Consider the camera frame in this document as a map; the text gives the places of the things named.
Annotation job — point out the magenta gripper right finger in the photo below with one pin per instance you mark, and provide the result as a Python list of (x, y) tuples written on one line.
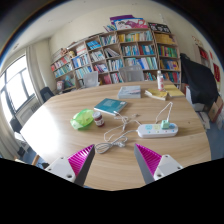
[(154, 166)]

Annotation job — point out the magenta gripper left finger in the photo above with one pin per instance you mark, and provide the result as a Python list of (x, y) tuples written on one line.
[(75, 167)]

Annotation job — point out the green charger plug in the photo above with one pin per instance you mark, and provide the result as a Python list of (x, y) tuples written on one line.
[(165, 124)]

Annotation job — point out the white power strip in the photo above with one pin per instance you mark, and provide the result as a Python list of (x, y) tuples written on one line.
[(156, 131)]

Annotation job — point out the green plastic bag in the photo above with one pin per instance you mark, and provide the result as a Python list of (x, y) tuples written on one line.
[(82, 119)]

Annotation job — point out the small red-lidded jar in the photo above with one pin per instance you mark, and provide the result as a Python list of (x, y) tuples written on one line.
[(97, 116)]

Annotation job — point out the teal book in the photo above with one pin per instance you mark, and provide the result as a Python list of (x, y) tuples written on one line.
[(110, 106)]

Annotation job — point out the yellow book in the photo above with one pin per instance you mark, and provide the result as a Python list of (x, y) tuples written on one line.
[(156, 94)]

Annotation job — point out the yellow notepad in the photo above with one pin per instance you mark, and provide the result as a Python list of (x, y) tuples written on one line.
[(173, 91)]

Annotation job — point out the dark blue office chair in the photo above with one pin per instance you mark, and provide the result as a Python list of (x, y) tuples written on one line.
[(46, 94)]

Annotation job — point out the cardboard box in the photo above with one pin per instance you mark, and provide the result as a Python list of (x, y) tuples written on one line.
[(216, 109)]

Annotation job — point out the white plastic bottle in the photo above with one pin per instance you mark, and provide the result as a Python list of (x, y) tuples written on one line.
[(160, 83)]

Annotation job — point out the black cloth on stand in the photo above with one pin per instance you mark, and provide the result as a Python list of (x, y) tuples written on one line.
[(201, 81)]

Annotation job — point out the grey mesh chair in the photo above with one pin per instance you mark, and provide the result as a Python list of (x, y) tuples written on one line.
[(131, 73)]

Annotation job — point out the window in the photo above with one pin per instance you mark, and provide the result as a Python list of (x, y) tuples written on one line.
[(16, 86)]

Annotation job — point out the wooden bookshelf with books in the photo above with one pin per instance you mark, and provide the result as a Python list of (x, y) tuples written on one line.
[(106, 53)]

